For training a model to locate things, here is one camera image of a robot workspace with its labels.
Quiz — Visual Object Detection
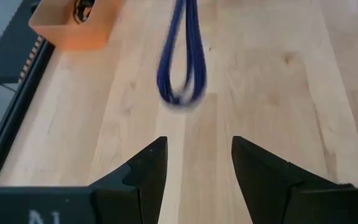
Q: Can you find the blue USB-C cable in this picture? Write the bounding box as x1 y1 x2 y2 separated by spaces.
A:
155 0 207 107

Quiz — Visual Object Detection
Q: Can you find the black USB-C cable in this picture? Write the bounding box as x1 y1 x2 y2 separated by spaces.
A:
72 0 96 24

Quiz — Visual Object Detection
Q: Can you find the black aluminium table frame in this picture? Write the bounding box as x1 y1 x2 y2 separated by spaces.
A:
0 39 55 187

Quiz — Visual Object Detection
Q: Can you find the orange plastic bin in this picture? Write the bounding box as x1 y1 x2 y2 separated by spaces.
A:
28 0 124 51

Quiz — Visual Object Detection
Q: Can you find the black mat with striped edge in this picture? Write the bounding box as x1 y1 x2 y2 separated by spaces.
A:
0 0 45 84

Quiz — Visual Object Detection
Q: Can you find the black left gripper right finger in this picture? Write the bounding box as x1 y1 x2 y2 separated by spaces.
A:
231 135 358 224

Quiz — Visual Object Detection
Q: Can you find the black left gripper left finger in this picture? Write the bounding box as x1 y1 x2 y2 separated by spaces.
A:
0 136 168 224

